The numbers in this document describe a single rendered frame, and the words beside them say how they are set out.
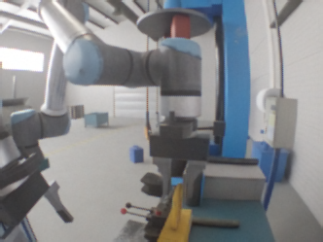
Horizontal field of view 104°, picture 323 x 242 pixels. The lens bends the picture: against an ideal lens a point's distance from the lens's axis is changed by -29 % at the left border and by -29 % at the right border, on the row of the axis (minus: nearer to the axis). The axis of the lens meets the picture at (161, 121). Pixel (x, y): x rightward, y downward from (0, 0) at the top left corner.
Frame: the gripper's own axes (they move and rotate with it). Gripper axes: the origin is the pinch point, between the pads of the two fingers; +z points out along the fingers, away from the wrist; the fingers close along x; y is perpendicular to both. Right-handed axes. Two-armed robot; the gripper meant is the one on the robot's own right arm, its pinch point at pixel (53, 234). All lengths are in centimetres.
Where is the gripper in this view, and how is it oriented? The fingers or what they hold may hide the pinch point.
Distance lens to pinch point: 43.1
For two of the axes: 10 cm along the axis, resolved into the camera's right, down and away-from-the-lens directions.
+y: -9.2, 3.9, 0.9
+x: 0.1, 2.5, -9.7
